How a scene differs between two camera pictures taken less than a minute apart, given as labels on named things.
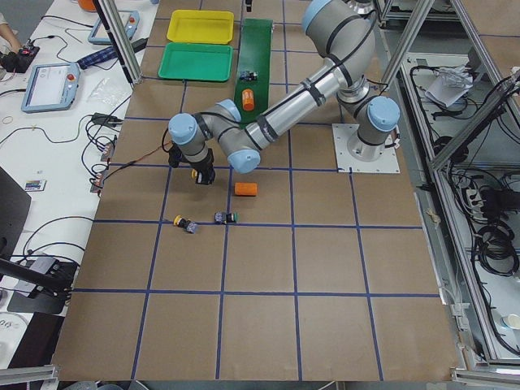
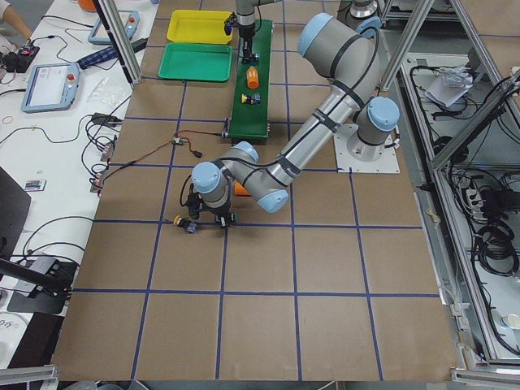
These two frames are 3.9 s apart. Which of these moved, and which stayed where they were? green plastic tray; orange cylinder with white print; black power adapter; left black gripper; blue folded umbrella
Moved: orange cylinder with white print; left black gripper
Stayed: blue folded umbrella; black power adapter; green plastic tray
